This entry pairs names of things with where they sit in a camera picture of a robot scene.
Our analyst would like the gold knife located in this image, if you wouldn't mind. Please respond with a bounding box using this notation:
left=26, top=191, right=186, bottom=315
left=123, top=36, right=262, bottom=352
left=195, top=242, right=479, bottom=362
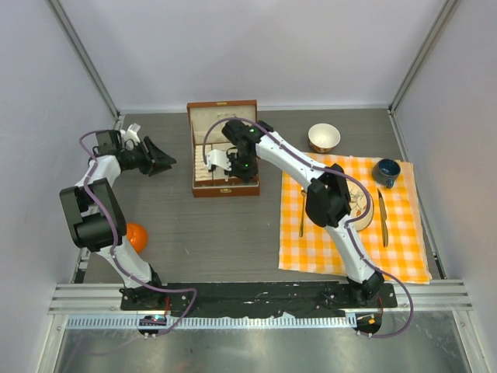
left=377, top=190, right=389, bottom=247

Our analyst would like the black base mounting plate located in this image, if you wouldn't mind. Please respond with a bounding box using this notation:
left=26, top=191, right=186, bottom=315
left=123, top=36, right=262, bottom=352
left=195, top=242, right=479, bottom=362
left=120, top=281, right=398, bottom=319

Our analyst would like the decorated ceramic plate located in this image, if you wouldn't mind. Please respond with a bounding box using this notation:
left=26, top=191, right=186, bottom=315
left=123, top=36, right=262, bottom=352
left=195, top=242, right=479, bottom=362
left=346, top=180, right=374, bottom=232

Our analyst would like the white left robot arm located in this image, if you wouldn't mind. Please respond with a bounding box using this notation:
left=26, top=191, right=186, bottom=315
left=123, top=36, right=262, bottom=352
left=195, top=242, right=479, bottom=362
left=59, top=124, right=176, bottom=310

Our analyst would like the yellow checkered cloth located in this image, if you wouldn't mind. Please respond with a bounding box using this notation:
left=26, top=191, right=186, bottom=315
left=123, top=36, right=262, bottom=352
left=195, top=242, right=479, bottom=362
left=279, top=153, right=432, bottom=284

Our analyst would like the white slotted cable duct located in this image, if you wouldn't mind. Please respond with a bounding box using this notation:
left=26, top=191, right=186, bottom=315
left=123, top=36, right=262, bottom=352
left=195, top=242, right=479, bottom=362
left=66, top=314, right=356, bottom=331

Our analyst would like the dark blue mug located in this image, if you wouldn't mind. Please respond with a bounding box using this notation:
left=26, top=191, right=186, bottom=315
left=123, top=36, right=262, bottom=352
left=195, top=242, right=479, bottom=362
left=372, top=159, right=401, bottom=189

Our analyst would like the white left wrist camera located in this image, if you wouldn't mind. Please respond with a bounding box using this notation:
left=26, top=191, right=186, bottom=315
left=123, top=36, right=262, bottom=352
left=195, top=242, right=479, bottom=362
left=120, top=124, right=141, bottom=150

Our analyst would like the brown jewelry box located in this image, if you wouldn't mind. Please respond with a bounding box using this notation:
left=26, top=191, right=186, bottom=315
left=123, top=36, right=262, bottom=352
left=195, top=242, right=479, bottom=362
left=187, top=99, right=260, bottom=197

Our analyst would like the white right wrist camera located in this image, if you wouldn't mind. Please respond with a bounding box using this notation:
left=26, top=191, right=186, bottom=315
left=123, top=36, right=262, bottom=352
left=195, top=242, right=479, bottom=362
left=204, top=149, right=231, bottom=173

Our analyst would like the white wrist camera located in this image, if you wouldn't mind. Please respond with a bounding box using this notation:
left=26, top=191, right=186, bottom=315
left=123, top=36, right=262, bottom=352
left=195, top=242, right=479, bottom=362
left=204, top=149, right=231, bottom=173
left=120, top=124, right=141, bottom=150

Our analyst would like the brown jewelry tray insert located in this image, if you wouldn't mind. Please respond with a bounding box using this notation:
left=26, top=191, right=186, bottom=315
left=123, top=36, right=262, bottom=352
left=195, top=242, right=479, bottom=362
left=193, top=145, right=259, bottom=187

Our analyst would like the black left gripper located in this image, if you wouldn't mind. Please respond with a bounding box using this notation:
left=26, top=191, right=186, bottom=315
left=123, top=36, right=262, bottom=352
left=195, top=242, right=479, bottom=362
left=123, top=138, right=176, bottom=176

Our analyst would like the gold fork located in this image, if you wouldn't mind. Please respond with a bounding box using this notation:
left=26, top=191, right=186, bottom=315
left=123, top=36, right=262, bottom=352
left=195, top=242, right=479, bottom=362
left=299, top=187, right=307, bottom=238

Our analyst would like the orange upturned bowl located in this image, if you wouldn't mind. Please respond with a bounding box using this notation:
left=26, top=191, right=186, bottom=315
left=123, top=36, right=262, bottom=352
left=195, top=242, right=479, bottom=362
left=127, top=223, right=148, bottom=254

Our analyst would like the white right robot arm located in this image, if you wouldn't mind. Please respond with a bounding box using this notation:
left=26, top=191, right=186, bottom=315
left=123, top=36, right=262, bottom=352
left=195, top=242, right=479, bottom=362
left=221, top=117, right=384, bottom=307

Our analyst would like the white ceramic bowl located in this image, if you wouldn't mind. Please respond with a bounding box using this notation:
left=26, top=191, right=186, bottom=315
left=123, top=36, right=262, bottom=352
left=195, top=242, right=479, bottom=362
left=308, top=123, right=341, bottom=153

